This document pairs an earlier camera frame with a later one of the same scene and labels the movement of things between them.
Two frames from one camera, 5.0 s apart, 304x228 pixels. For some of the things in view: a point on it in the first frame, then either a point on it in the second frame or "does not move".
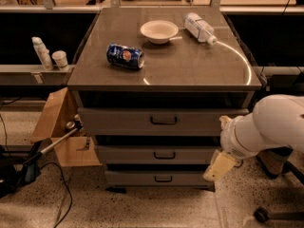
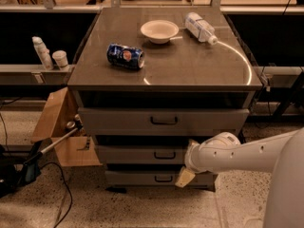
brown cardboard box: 75,150 does not move
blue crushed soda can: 125,56 does not move
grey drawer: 155,154 does not move
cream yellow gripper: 228,138 -> 191,157
